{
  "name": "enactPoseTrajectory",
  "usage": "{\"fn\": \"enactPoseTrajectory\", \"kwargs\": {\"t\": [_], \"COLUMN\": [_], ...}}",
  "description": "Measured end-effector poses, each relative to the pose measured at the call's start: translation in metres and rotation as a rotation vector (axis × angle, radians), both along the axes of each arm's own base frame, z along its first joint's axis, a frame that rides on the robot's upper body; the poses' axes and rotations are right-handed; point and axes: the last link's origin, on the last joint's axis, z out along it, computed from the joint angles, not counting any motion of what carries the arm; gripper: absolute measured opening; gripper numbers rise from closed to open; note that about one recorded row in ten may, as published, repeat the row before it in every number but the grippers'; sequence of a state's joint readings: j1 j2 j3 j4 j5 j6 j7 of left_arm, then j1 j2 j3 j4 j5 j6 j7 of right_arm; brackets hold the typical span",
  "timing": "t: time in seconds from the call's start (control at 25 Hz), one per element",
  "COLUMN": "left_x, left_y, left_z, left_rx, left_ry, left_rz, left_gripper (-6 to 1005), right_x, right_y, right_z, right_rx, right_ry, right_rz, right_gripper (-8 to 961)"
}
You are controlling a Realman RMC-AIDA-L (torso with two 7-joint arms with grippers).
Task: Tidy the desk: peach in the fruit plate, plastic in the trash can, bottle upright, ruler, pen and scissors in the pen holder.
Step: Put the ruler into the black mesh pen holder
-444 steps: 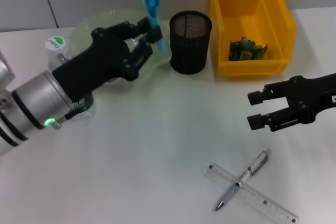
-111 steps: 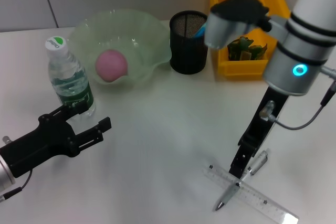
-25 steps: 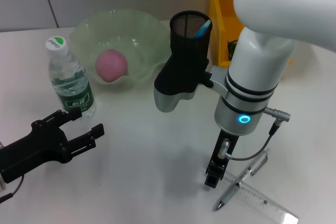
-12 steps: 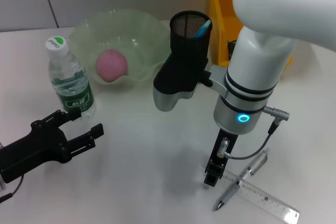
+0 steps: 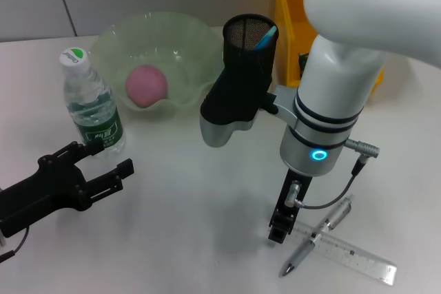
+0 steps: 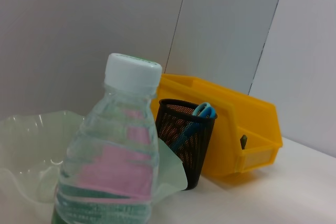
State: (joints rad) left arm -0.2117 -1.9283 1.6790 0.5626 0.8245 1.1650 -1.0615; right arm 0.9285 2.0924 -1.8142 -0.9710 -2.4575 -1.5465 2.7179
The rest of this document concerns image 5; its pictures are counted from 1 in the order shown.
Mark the clear water bottle green label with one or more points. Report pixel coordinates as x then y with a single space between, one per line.
86 94

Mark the yellow plastic bin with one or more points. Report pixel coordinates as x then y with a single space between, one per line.
286 15

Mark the green plastic wrapper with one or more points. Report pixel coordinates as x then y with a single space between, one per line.
303 63

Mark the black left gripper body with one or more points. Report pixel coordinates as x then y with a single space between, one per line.
44 190

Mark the green glass fruit plate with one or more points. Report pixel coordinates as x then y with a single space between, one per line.
186 46

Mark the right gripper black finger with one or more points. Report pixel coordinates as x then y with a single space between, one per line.
278 233

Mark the clear plastic ruler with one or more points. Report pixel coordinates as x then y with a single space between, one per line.
361 259

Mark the pink peach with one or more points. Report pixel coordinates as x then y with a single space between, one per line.
146 85

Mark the black mesh pen holder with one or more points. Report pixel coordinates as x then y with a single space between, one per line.
248 42

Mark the silver clear pen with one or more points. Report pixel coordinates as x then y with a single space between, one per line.
299 256

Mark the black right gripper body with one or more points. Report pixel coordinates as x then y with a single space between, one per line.
284 212

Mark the blue scissors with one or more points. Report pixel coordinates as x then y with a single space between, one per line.
267 37

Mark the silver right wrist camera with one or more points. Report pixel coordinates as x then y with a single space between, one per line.
231 108

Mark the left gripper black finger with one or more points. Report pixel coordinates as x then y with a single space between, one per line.
82 149
110 180

